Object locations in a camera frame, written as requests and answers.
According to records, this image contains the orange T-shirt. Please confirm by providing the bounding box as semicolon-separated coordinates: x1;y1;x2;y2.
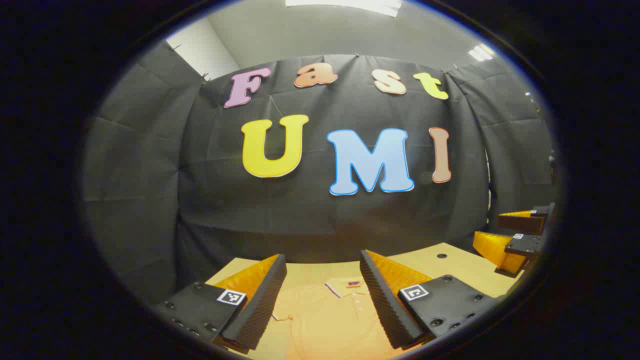
271;276;423;360

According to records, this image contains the long ceiling light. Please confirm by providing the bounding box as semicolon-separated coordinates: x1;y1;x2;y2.
285;0;402;18

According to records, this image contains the small ceiling light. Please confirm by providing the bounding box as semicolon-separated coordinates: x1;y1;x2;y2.
468;43;496;62

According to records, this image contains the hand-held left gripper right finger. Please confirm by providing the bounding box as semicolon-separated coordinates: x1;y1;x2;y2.
359;249;503;351

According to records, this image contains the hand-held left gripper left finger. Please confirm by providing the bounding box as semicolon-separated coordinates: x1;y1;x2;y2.
152;253;288;353

